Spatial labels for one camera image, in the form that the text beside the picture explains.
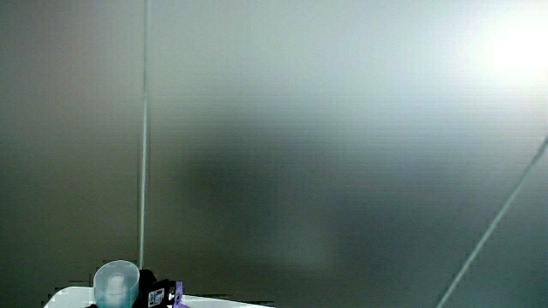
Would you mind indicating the person's right hand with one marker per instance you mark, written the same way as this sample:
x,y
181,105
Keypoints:
x,y
160,294

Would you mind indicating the translucent pale blue cup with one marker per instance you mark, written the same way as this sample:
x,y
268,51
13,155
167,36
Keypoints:
x,y
115,284

